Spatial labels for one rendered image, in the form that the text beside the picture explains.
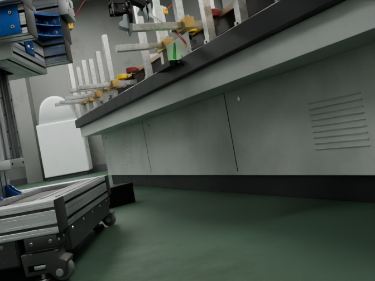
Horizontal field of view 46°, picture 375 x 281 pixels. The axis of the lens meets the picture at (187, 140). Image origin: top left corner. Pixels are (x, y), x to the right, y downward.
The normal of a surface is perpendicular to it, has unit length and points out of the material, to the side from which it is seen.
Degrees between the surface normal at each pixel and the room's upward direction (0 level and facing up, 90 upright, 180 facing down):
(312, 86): 90
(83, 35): 90
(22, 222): 90
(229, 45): 90
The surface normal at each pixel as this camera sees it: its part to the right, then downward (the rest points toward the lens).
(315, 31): -0.89, 0.16
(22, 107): 0.01, 0.00
